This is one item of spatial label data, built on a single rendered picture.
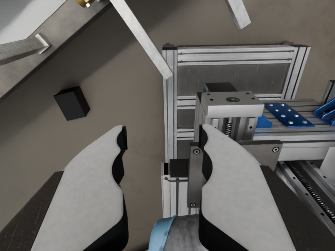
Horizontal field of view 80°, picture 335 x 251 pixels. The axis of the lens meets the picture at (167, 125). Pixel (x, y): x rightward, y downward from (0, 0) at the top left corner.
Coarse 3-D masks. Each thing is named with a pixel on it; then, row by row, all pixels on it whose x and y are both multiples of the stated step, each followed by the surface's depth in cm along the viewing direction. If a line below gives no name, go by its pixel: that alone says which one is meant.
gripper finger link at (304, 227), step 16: (272, 176) 8; (272, 192) 8; (288, 192) 7; (288, 208) 7; (304, 208) 7; (288, 224) 6; (304, 224) 6; (320, 224) 6; (304, 240) 6; (320, 240) 6
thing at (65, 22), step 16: (96, 0) 61; (64, 16) 63; (80, 16) 63; (96, 16) 65; (48, 32) 65; (64, 32) 65; (80, 32) 71; (16, 64) 70; (32, 64) 70; (0, 80) 73; (16, 80) 73; (0, 96) 76
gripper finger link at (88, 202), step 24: (96, 144) 10; (120, 144) 11; (72, 168) 9; (96, 168) 9; (120, 168) 10; (72, 192) 8; (96, 192) 8; (120, 192) 8; (48, 216) 7; (72, 216) 7; (96, 216) 7; (120, 216) 7; (48, 240) 6; (72, 240) 6; (96, 240) 6; (120, 240) 7
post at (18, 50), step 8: (24, 40) 57; (32, 40) 60; (40, 40) 64; (0, 48) 48; (8, 48) 50; (16, 48) 53; (24, 48) 55; (32, 48) 58; (40, 48) 62; (48, 48) 67; (0, 56) 47; (8, 56) 49; (16, 56) 52; (24, 56) 58; (0, 64) 49
